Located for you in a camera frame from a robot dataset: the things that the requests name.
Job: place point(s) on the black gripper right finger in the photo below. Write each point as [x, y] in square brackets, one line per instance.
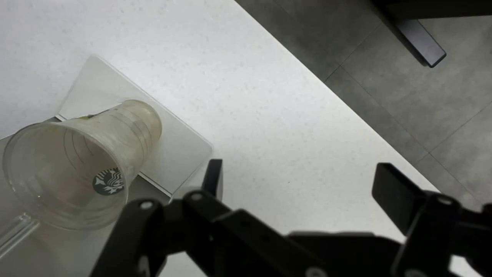
[441, 231]

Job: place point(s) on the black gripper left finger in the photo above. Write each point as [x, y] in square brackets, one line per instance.
[216, 235]

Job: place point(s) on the clear plastic cup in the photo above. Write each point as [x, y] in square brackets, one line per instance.
[78, 163]

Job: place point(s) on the white drip tray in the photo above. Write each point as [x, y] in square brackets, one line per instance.
[179, 148]

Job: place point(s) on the black metal frame beam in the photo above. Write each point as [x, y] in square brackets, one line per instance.
[421, 35]

